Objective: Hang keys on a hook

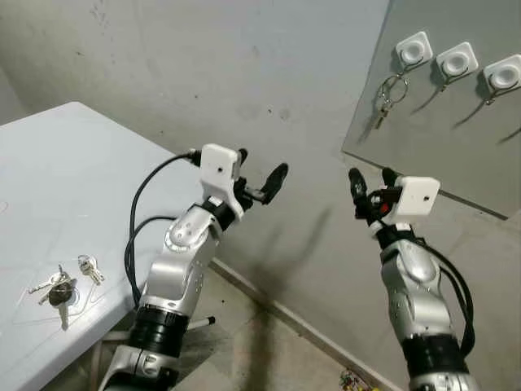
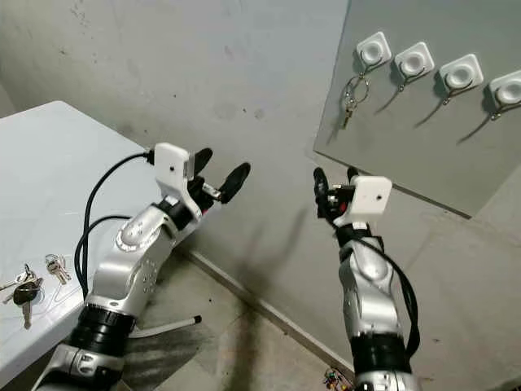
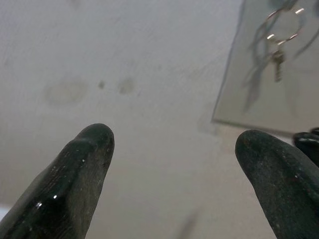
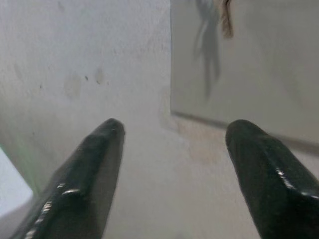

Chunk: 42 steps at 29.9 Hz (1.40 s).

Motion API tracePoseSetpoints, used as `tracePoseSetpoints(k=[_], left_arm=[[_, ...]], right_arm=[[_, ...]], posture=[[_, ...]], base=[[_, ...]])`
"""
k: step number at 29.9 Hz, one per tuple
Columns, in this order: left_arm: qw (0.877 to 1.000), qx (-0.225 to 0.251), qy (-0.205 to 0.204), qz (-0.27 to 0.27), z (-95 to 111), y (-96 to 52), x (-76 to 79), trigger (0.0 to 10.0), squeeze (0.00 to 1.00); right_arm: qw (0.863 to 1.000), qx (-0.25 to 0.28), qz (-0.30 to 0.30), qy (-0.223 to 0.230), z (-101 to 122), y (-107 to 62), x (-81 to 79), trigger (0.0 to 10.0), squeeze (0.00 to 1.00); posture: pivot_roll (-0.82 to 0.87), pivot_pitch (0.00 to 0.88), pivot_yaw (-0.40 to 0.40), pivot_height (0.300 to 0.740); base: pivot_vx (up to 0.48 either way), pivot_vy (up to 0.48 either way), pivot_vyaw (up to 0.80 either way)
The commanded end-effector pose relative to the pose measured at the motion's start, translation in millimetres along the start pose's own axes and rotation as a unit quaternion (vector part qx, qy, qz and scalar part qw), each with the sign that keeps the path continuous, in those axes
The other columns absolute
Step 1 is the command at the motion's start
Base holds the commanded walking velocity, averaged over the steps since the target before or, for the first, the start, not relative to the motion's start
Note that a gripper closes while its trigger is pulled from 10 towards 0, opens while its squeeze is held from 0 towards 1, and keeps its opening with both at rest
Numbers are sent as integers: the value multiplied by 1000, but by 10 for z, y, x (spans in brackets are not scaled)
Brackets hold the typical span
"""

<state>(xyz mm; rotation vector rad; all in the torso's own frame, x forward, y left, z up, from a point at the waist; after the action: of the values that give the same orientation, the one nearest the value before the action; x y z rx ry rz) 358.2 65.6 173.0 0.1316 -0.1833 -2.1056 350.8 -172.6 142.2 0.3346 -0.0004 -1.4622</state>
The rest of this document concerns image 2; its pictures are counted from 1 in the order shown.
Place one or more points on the white plastic folding table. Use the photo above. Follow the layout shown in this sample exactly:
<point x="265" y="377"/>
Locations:
<point x="49" y="187"/>

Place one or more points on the white square wall hook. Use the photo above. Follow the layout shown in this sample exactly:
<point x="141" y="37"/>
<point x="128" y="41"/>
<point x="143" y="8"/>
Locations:
<point x="508" y="88"/>
<point x="461" y="73"/>
<point x="414" y="59"/>
<point x="373" y="50"/>

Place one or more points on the white table leg black tip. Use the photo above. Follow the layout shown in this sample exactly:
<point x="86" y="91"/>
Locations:
<point x="171" y="326"/>

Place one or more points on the key bunch with black head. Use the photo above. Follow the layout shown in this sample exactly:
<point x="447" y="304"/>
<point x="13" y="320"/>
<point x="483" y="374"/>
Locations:
<point x="25" y="293"/>

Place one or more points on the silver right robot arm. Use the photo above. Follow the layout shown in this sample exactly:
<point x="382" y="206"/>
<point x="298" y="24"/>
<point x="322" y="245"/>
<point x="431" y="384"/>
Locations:
<point x="370" y="301"/>

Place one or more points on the small silver key bunch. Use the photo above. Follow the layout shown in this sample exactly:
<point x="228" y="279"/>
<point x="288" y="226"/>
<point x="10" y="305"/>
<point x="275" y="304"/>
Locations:
<point x="56" y="267"/>

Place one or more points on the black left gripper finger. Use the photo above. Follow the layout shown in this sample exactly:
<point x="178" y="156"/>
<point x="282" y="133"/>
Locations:
<point x="238" y="179"/>
<point x="202" y="160"/>

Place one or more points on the grey hook board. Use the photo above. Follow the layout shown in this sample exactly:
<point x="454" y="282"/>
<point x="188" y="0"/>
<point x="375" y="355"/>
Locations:
<point x="423" y="155"/>

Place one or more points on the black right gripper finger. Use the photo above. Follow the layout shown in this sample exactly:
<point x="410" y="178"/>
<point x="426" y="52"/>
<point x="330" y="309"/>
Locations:
<point x="321" y="189"/>
<point x="352" y="175"/>

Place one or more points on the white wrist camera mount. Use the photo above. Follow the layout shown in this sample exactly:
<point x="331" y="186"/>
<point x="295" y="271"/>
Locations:
<point x="368" y="198"/>
<point x="171" y="167"/>

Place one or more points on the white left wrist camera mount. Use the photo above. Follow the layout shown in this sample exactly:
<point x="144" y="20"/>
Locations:
<point x="171" y="167"/>

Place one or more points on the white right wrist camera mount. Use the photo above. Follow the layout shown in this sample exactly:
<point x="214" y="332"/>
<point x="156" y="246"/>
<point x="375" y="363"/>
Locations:
<point x="368" y="198"/>

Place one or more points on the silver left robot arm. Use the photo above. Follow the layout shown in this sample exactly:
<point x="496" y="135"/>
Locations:
<point x="126" y="277"/>

